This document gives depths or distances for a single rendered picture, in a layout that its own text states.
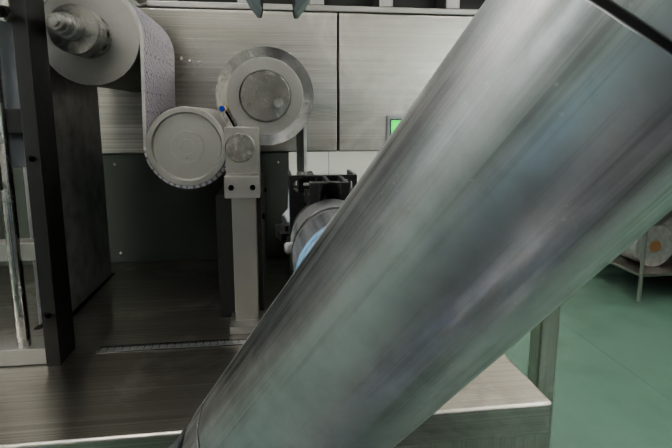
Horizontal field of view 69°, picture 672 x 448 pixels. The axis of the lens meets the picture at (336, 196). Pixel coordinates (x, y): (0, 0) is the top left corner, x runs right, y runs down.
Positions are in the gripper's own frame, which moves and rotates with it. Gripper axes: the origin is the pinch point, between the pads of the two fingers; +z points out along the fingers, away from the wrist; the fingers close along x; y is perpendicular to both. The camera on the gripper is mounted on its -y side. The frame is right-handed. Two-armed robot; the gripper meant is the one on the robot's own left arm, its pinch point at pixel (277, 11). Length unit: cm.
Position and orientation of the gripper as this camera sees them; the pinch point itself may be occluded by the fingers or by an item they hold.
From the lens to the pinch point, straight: 61.5
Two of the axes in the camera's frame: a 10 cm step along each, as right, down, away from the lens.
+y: -0.8, -8.6, 5.0
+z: -1.0, 5.1, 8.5
